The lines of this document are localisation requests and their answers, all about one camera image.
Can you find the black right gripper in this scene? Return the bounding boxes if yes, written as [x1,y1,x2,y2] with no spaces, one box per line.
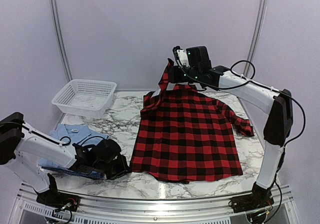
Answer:
[168,65,200,84]

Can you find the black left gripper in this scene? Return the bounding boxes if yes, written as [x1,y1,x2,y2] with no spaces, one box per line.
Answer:
[94,154,132,180]

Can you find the red black plaid shirt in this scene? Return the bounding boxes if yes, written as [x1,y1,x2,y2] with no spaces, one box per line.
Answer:
[130,60,254,183]

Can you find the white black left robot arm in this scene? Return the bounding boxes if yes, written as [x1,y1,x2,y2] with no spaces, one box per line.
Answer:
[0,112,131,211]

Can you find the blue checked folded shirt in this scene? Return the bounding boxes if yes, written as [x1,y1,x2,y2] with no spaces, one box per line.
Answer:
[41,166,105,180]

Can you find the light blue folded shirt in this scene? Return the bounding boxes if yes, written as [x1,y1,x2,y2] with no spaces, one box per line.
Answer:
[38,123,109,170]

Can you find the white plastic laundry basket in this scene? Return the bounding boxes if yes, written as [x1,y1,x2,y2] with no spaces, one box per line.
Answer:
[51,79,117,119]

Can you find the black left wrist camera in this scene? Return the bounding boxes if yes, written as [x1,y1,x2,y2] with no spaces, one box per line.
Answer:
[90,139,121,163]

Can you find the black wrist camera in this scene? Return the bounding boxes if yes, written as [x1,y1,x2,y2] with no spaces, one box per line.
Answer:
[172,46,212,72]
[90,139,121,163]

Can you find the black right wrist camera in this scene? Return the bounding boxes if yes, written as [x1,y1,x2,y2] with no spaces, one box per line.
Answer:
[172,46,212,72]

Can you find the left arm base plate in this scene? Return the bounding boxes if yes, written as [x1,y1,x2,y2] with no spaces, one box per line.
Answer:
[36,191,80,212]

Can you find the aluminium front frame rail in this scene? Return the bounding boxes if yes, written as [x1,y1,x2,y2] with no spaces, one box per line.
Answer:
[8,182,303,224]

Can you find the right aluminium corner post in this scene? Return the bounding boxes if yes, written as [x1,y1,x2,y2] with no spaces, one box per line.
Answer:
[247,0,268,63]

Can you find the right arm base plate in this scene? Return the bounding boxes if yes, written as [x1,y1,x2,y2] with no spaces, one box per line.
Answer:
[228,193,274,213]

